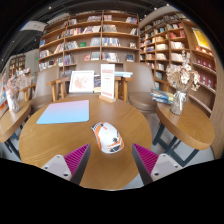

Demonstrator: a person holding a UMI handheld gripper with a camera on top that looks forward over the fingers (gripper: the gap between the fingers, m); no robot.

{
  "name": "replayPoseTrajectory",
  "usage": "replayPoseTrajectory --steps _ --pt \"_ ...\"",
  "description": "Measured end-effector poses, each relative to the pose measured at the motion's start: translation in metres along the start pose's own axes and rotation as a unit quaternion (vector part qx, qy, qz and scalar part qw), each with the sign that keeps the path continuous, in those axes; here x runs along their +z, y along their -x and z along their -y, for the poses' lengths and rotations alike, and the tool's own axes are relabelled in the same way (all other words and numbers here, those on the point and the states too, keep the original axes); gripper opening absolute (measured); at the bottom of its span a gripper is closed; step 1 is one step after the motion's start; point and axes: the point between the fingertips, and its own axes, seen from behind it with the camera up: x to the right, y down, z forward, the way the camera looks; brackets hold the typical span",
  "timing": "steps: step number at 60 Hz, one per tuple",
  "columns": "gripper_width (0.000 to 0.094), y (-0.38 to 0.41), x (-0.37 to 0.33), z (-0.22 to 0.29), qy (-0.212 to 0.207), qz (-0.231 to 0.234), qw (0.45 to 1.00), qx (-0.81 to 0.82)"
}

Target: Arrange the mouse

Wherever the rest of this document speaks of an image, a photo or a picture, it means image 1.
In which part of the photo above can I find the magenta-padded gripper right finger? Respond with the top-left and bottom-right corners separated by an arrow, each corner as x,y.
131,143 -> 184,186

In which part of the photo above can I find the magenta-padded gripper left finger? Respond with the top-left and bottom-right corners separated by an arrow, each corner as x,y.
41,143 -> 92,186

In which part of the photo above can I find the white and orange computer mouse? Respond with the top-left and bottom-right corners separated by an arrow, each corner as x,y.
90,121 -> 125,155

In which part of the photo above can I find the pink and blue mouse pad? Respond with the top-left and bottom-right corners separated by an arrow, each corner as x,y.
36,99 -> 91,125

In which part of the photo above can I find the round wooden side table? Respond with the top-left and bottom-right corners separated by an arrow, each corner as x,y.
0,99 -> 33,160
152,101 -> 216,168

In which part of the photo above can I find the blue and yellow book stack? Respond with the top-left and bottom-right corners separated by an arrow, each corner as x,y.
150,89 -> 175,105

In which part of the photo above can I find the white framed red print picture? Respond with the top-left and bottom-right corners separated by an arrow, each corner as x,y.
68,69 -> 95,94

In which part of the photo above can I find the dark cover book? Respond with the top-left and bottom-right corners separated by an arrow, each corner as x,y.
93,74 -> 102,94

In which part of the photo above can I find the small glass vase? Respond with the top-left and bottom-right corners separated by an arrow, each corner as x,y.
5,91 -> 22,114

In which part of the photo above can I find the white sign on wooden base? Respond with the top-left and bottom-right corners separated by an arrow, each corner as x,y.
98,63 -> 117,104

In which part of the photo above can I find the white and blue book stack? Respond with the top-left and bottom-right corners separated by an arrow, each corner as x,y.
114,70 -> 134,79

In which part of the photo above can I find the beige dried flower bunch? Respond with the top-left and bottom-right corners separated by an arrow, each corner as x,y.
165,49 -> 201,94

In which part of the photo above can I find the small distant wooden bookshelf unit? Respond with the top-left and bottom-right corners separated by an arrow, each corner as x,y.
8,54 -> 27,78

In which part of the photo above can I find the curved wooden bookshelf unit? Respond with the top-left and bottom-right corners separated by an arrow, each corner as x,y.
139,12 -> 219,118

